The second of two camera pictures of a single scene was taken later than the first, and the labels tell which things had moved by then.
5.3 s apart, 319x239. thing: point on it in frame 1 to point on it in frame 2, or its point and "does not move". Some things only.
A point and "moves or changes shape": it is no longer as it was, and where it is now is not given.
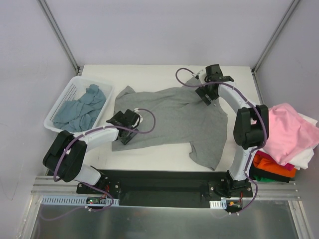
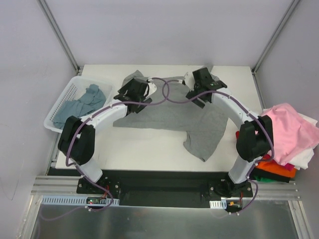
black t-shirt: x=255 y=171 does not move
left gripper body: x=127 y=136 to x=143 y=87
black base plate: x=175 y=188 does not move
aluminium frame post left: x=52 y=19 does not move
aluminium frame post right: x=276 y=35 does not move
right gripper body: x=204 y=94 to x=197 y=83
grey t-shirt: x=182 y=117 moves or changes shape
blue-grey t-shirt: x=79 y=116 does not move
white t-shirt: x=303 y=162 does not move
